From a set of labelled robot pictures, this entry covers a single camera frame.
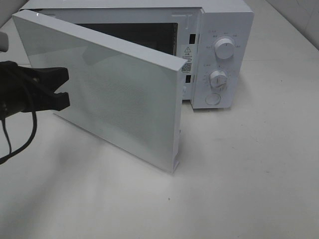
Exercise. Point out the upper white power knob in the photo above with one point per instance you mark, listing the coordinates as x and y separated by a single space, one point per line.
224 47

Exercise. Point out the lower white timer knob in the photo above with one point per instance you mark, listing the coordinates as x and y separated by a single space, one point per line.
218 79

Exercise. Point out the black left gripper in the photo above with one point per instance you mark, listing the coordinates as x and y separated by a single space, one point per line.
19 90

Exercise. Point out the white warning label sticker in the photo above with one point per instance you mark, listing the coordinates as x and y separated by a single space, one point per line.
187 53

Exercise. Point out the white microwave door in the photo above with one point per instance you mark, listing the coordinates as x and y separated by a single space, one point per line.
125 93

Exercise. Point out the round white door button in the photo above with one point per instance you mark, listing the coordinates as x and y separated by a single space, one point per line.
213 99

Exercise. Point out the white microwave oven body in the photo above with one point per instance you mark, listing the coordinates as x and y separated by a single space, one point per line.
154 30

